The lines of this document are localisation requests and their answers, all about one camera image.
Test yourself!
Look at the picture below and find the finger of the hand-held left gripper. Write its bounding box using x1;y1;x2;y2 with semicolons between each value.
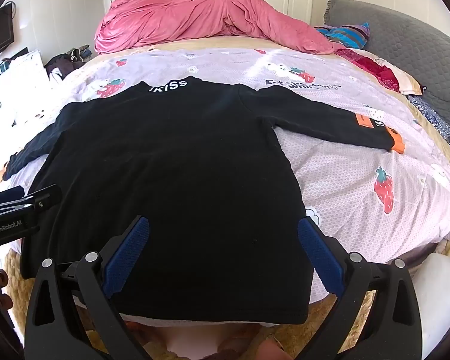
0;184;63;219
0;185;27;208

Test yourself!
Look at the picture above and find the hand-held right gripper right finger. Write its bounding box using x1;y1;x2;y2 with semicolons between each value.
297;215;424;360

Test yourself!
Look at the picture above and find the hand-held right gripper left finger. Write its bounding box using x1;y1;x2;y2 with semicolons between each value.
24;215;151;360

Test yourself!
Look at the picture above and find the black long-sleeve shirt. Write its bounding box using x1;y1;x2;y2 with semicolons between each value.
2;76;404;325

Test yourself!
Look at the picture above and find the dark clothes pile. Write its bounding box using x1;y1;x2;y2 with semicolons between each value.
45;45;96;80

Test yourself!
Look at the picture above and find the person's left hand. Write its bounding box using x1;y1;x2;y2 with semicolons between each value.
0;269;12;310

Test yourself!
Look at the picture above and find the purple strawberry printed blanket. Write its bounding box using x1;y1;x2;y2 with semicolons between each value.
7;47;450;308

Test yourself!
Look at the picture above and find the white papers pile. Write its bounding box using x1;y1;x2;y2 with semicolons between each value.
0;47;54;128

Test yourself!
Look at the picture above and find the blue patterned cloth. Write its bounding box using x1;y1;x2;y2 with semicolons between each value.
407;94;450;151

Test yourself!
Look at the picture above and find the red patterned blanket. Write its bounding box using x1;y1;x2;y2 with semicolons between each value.
337;47;402;92

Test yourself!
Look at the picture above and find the blue purple striped cloth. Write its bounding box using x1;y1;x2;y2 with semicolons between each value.
315;22;371;50

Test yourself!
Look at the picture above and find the grey quilted headboard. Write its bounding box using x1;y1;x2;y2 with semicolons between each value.
323;0;450;147

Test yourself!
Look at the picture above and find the pink duvet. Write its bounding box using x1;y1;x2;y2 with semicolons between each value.
94;0;346;55

